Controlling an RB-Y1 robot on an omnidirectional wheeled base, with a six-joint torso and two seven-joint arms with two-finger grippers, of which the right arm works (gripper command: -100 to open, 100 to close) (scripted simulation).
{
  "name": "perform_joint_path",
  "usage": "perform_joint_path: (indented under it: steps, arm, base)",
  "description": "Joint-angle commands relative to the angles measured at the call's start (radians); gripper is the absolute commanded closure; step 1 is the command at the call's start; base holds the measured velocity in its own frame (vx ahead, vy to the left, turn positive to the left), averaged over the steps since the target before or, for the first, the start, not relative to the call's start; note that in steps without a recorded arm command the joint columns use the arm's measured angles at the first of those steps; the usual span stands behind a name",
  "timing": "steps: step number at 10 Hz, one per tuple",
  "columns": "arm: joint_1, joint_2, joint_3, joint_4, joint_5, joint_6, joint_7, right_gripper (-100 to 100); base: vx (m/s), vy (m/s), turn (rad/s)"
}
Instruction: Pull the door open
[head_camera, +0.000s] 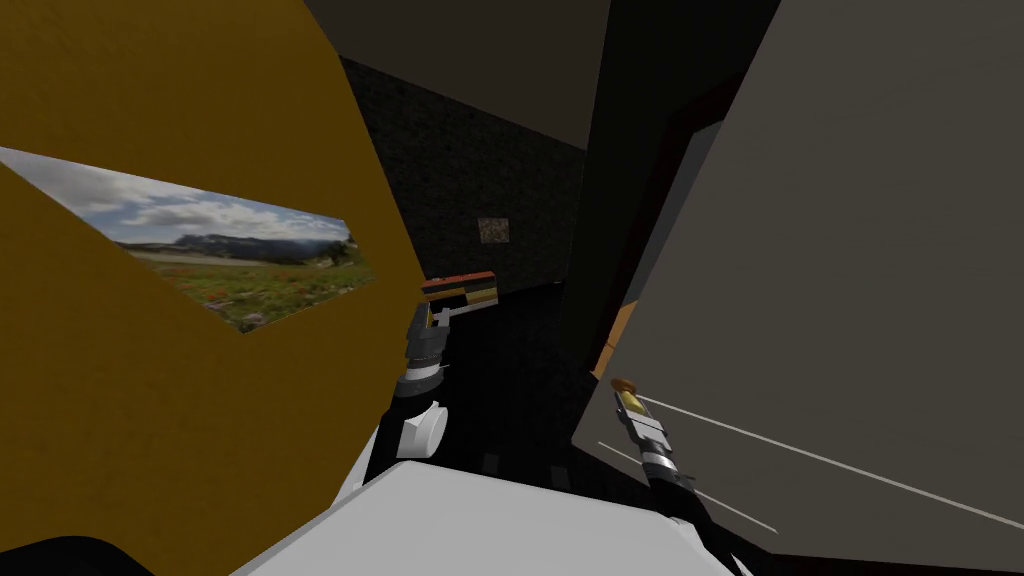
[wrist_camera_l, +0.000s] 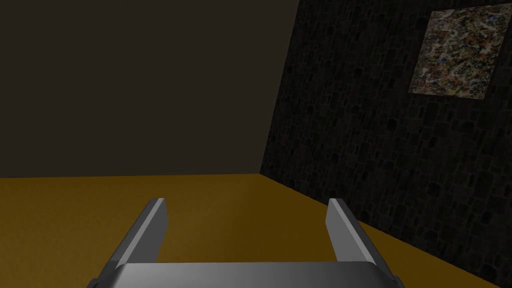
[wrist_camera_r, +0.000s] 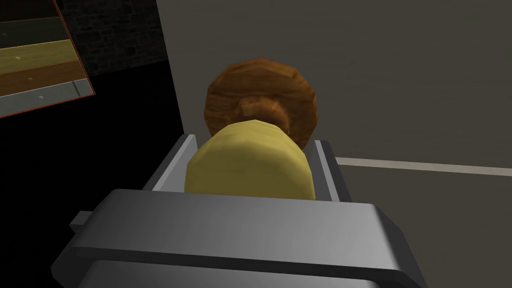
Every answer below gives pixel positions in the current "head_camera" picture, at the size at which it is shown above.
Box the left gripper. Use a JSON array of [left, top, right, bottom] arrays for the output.
[[405, 303, 452, 366]]

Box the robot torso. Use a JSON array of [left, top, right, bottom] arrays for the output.
[[230, 459, 742, 576]]

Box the grey door leaf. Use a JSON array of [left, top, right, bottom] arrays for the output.
[[571, 0, 1024, 576]]

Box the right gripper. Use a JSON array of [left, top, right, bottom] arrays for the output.
[[615, 407, 675, 463]]

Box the window with landscape view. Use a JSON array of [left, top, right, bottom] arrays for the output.
[[0, 146, 378, 336]]

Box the orange black yellow striped furniture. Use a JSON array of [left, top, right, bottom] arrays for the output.
[[420, 271, 500, 313]]

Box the brown and gold door knob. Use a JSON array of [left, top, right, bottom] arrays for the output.
[[610, 377, 649, 419]]

